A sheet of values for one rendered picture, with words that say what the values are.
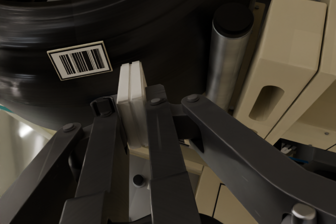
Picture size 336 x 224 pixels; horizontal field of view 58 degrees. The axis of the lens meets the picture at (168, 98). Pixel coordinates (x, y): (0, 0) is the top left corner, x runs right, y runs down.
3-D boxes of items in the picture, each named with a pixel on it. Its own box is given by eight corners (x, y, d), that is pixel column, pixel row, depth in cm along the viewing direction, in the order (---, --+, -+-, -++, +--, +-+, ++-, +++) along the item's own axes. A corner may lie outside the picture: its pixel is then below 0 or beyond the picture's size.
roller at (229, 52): (206, 109, 66) (226, 115, 65) (200, 127, 65) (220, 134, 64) (219, -4, 34) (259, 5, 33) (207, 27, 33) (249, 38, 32)
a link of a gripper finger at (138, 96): (129, 99, 16) (144, 96, 16) (130, 62, 22) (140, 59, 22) (143, 148, 17) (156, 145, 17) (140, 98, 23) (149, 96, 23)
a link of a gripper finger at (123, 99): (143, 148, 17) (130, 151, 17) (140, 98, 23) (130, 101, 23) (129, 99, 16) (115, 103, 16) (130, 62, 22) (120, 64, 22)
